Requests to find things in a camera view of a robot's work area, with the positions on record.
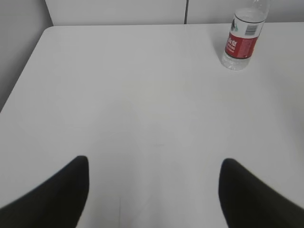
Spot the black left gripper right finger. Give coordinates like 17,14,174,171
218,158,304,228

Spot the clear red-label water bottle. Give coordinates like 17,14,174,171
221,0,271,71

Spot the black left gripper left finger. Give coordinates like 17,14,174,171
0,156,89,228

